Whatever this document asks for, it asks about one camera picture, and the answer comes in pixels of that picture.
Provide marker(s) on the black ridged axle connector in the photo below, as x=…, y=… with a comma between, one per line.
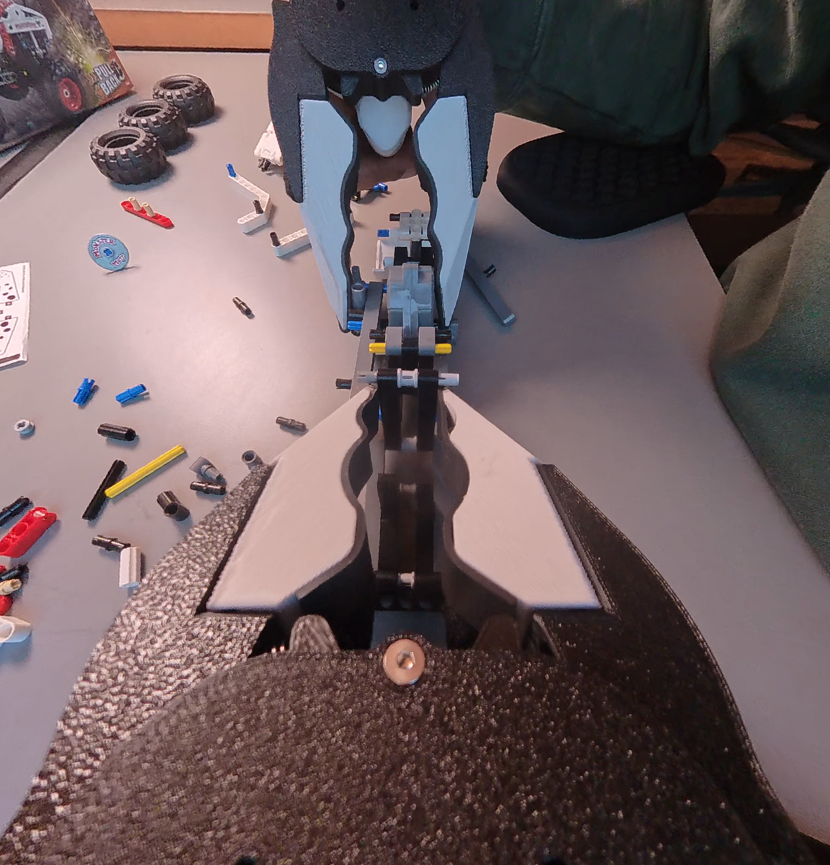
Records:
x=116, y=432

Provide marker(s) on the black toy brick axle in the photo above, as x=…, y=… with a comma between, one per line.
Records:
x=104, y=490

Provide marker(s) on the white toy brick part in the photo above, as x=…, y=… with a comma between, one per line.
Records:
x=270, y=145

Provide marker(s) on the white bent toy brick beam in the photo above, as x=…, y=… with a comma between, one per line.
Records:
x=253, y=219

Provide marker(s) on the toy brick vehicle chassis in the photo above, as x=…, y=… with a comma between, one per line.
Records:
x=408, y=297

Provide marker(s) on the grey toy brick beam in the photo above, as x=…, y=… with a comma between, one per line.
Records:
x=496, y=304

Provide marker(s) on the pile of small toy bricks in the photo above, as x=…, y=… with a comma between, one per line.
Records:
x=3, y=628

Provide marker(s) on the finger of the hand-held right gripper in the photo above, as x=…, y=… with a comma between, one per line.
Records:
x=324, y=189
x=452, y=189

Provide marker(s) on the black toy rubber tire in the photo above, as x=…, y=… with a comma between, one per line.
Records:
x=185, y=98
x=128, y=159
x=155, y=121

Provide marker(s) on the black angled toy brick connector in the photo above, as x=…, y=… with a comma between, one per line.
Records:
x=173, y=505

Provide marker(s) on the grey toy brick connector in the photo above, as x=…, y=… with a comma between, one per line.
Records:
x=253, y=459
x=202, y=466

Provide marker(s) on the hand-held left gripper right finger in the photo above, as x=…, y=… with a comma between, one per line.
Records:
x=516, y=534

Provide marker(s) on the round blue printed disc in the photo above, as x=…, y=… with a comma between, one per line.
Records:
x=107, y=251

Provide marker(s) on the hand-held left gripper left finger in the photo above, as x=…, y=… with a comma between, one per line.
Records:
x=300, y=534

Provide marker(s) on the toy truck picture box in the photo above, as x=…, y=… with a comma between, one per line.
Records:
x=43, y=67

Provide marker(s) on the small white toy brick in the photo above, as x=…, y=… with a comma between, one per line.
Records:
x=130, y=566

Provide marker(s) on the yellow toy brick axle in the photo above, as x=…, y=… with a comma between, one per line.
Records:
x=144, y=472

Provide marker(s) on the person's green sweater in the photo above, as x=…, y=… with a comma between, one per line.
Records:
x=787, y=371

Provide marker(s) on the white printed sticker sheet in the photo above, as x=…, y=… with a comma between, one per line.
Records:
x=6, y=317

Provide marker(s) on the person's right hand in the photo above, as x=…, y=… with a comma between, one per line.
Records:
x=401, y=169

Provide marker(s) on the grey desk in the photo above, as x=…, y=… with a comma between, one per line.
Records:
x=557, y=405

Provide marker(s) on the white straight toy brick beam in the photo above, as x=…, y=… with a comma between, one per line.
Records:
x=292, y=243

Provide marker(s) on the blue toy brick pin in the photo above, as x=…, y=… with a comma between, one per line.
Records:
x=131, y=394
x=85, y=390

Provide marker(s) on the small grey toy brick bush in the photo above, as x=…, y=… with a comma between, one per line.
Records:
x=25, y=426

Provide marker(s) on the red thin toy brick plate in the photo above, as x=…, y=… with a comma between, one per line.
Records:
x=151, y=216

